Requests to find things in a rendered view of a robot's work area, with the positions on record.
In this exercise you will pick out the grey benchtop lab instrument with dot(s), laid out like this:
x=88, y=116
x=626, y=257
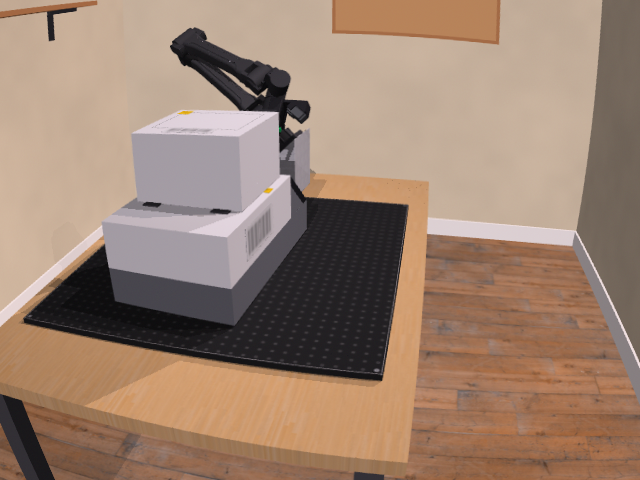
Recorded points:
x=213, y=218

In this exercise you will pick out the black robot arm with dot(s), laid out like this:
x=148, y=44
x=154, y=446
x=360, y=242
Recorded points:
x=255, y=75

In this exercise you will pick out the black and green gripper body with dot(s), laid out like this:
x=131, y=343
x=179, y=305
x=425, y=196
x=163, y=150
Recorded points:
x=265, y=108

